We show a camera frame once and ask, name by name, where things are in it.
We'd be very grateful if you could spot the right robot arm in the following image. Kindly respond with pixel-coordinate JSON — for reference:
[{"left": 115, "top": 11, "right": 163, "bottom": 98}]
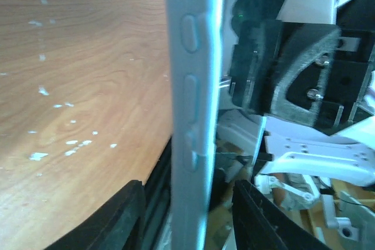
[{"left": 220, "top": 0, "right": 374, "bottom": 187}]

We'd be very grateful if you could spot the light blue phone case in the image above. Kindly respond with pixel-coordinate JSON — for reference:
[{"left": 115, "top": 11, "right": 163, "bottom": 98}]
[{"left": 165, "top": 0, "right": 223, "bottom": 249}]

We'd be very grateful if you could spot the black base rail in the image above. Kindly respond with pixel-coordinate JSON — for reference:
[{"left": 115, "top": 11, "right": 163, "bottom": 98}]
[{"left": 142, "top": 140, "right": 172, "bottom": 250}]

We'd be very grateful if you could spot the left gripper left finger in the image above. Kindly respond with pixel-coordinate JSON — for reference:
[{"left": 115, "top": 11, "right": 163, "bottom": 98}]
[{"left": 47, "top": 180, "right": 145, "bottom": 249}]

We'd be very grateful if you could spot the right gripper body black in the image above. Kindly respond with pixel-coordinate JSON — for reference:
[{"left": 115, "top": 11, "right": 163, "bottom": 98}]
[{"left": 231, "top": 0, "right": 374, "bottom": 129}]

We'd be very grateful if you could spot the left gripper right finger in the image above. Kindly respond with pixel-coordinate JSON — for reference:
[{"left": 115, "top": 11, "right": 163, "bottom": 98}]
[{"left": 233, "top": 180, "right": 330, "bottom": 250}]

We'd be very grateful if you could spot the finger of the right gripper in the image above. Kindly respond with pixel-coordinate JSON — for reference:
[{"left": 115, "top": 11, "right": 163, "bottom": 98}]
[
  {"left": 265, "top": 23, "right": 341, "bottom": 126},
  {"left": 229, "top": 20, "right": 283, "bottom": 114}
]

